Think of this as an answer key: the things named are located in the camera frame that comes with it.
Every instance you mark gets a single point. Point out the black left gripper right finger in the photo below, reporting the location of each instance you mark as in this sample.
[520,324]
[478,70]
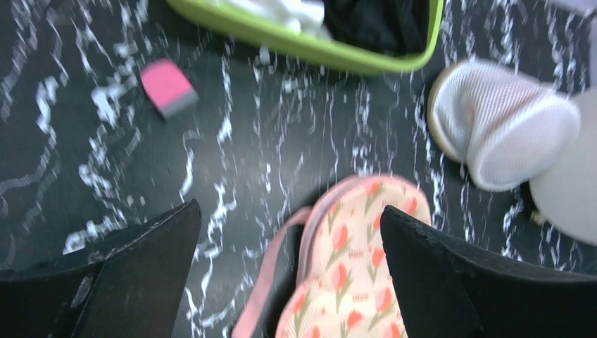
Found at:
[447,287]

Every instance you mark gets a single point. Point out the small pink block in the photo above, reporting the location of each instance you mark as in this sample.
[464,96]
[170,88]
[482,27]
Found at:
[167,88]

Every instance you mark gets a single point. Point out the black bra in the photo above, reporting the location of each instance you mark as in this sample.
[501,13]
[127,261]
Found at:
[393,27]

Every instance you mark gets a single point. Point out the white crumpled garment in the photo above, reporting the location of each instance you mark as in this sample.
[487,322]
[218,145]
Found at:
[271,17]

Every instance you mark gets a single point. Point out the green plastic basin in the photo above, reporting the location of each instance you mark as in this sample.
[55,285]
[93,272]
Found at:
[226,19]

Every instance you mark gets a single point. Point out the white mesh laundry bag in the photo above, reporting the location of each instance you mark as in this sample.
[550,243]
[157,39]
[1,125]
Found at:
[505,127]

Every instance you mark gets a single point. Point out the white cylindrical drum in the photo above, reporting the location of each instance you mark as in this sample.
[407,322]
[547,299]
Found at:
[565,195]

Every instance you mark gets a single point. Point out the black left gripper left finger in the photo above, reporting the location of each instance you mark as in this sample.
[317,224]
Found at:
[127,285]

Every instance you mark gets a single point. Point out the floral mesh laundry bag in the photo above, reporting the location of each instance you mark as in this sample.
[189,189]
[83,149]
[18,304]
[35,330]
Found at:
[343,285]

